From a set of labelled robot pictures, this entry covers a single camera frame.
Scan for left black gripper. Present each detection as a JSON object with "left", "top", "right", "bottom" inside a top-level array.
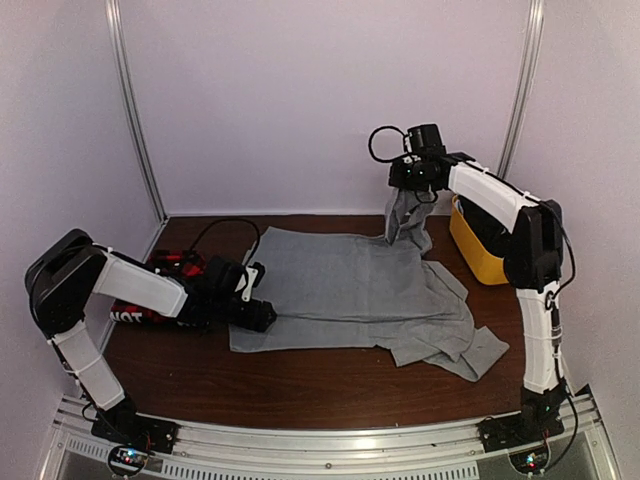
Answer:
[{"left": 211, "top": 294, "right": 277, "bottom": 333}]

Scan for red black plaid shirt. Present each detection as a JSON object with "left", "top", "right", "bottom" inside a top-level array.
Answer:
[{"left": 94, "top": 249, "right": 205, "bottom": 325}]

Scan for grey long sleeve shirt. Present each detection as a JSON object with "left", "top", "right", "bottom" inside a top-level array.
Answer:
[{"left": 229, "top": 189, "right": 509, "bottom": 382}]

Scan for yellow plastic basket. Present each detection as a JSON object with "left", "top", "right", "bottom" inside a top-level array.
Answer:
[{"left": 449, "top": 196, "right": 508, "bottom": 286}]

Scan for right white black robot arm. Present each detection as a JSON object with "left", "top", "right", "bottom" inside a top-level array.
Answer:
[{"left": 386, "top": 124, "right": 570, "bottom": 395}]

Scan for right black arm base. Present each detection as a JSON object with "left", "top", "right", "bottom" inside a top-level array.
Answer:
[{"left": 477, "top": 386, "right": 567, "bottom": 476}]

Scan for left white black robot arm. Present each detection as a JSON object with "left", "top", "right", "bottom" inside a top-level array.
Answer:
[{"left": 24, "top": 229, "right": 277, "bottom": 444}]

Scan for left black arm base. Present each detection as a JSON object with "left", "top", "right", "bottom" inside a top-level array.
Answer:
[{"left": 89, "top": 393, "right": 178, "bottom": 479}]

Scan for black clothes in basket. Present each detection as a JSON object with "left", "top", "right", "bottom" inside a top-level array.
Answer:
[{"left": 458, "top": 196, "right": 511, "bottom": 257}]

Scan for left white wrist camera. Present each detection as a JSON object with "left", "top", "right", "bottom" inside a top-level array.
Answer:
[{"left": 236, "top": 262, "right": 266, "bottom": 302}]

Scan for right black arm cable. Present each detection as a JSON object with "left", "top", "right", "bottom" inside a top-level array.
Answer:
[{"left": 368, "top": 125, "right": 411, "bottom": 164}]

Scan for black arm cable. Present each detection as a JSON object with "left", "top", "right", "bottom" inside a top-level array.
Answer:
[
  {"left": 368, "top": 125, "right": 411, "bottom": 164},
  {"left": 184, "top": 219, "right": 262, "bottom": 264}
]

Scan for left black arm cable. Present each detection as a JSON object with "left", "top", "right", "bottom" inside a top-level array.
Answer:
[{"left": 184, "top": 219, "right": 262, "bottom": 264}]

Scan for right aluminium frame post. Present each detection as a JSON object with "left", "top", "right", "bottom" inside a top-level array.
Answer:
[{"left": 497, "top": 0, "right": 545, "bottom": 179}]

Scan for aluminium frame post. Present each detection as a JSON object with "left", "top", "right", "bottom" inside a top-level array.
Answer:
[
  {"left": 105, "top": 0, "right": 168, "bottom": 223},
  {"left": 497, "top": 0, "right": 545, "bottom": 179}
]

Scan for front aluminium rail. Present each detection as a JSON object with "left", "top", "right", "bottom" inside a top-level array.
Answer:
[{"left": 49, "top": 399, "right": 606, "bottom": 480}]

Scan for left aluminium frame post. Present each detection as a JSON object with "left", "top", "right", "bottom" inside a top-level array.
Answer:
[{"left": 105, "top": 0, "right": 168, "bottom": 223}]

